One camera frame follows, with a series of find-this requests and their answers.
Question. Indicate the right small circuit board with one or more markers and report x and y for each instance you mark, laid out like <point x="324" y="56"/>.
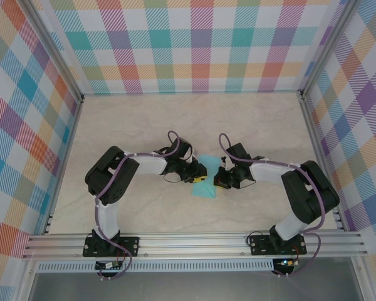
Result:
<point x="285" y="262"/>

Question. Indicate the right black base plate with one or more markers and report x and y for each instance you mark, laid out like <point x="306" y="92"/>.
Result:
<point x="258" y="249"/>

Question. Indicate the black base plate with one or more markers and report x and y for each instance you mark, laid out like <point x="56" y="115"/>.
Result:
<point x="133" y="246"/>
<point x="258" y="249"/>

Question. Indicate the left aluminium side rail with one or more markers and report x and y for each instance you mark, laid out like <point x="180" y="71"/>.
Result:
<point x="48" y="224"/>

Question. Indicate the left small circuit board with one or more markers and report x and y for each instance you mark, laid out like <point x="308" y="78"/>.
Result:
<point x="106" y="266"/>

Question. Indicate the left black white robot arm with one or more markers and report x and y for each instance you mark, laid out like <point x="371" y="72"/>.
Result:
<point x="112" y="178"/>

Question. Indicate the small circuit board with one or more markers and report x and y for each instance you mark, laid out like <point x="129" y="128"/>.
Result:
<point x="285" y="262"/>
<point x="106" y="266"/>

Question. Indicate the left aluminium frame post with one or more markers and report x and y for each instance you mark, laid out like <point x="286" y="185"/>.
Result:
<point x="61" y="53"/>

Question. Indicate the long aluminium mounting rail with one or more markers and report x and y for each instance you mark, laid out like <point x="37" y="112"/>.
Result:
<point x="191" y="244"/>

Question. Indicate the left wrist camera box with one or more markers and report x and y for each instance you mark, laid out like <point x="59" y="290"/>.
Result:
<point x="191" y="155"/>

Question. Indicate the aluminium frame post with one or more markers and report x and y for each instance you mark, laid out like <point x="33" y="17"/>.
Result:
<point x="61" y="53"/>
<point x="327" y="47"/>

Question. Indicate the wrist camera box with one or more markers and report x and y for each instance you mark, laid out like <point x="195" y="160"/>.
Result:
<point x="223" y="160"/>
<point x="191" y="155"/>

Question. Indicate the right aluminium side rail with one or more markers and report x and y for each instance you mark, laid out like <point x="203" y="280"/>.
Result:
<point x="338" y="219"/>

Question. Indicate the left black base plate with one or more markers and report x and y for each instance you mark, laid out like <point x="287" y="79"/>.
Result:
<point x="133" y="246"/>

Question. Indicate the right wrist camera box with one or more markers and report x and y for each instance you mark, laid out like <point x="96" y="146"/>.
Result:
<point x="223" y="160"/>

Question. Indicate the right aluminium frame post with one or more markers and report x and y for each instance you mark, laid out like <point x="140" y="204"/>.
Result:
<point x="327" y="47"/>

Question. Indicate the aluminium side rail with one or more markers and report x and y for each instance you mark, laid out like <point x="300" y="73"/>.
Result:
<point x="338" y="219"/>
<point x="48" y="224"/>

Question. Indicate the grey metal panel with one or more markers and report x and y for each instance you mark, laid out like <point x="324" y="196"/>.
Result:
<point x="191" y="287"/>

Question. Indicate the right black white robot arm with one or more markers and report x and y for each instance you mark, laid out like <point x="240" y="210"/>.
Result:
<point x="310" y="194"/>

